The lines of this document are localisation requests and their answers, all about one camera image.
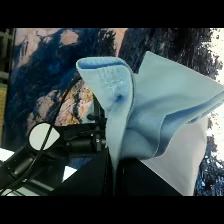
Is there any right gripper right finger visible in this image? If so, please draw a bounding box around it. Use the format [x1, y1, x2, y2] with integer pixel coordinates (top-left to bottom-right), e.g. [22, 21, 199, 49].
[115, 157, 183, 197]

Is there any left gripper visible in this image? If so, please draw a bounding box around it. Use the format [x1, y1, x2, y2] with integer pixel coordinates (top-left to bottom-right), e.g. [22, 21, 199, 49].
[60, 122, 108, 157]

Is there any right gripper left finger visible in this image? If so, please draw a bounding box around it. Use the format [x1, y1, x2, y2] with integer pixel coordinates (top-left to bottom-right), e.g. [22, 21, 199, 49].
[52, 147, 114, 197]

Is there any light blue shirt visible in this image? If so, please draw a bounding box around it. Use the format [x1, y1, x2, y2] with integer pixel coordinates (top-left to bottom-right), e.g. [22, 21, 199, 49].
[75, 50, 224, 197]

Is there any black cable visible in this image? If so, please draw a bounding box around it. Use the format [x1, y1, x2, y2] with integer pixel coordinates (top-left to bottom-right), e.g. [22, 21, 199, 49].
[0, 75, 84, 196]

